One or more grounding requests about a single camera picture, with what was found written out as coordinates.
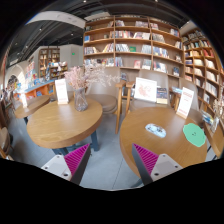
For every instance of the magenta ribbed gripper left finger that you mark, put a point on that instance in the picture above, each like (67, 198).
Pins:
(70, 167)

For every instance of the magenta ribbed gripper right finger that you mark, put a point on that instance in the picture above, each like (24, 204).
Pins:
(152, 166)

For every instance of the patterned computer mouse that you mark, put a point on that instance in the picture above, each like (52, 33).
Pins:
(156, 130)

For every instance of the green mouse pad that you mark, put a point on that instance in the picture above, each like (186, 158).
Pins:
(194, 134)

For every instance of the round wooden table right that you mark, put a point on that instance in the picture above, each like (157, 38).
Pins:
(174, 143)

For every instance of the round wooden table left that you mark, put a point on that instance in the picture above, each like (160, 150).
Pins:
(58, 126)

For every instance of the white sign card right table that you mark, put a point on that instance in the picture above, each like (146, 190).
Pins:
(185, 103)

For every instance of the white sign card table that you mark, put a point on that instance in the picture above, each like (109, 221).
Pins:
(61, 91)
(185, 103)

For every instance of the small dark book display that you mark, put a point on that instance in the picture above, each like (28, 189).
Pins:
(162, 96)

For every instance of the small round wooden side table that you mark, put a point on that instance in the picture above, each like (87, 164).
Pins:
(33, 105)

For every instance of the white framed picture board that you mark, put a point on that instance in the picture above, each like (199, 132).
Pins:
(145, 89)

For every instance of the white sign card left table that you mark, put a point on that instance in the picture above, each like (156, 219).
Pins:
(61, 91)

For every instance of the orange blue display counter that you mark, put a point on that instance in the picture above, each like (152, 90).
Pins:
(46, 88)

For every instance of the wooden chair beige cushion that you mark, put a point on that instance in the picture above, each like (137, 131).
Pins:
(110, 94)

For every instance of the glass vase with pink flowers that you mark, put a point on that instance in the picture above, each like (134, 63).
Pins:
(80, 78)

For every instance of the distant wooden bookshelf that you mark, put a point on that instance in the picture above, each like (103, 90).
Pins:
(50, 65)

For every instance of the right side wooden bookshelf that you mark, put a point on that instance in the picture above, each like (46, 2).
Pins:
(203, 68)

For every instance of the large wooden bookshelf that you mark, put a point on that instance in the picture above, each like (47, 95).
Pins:
(133, 43)

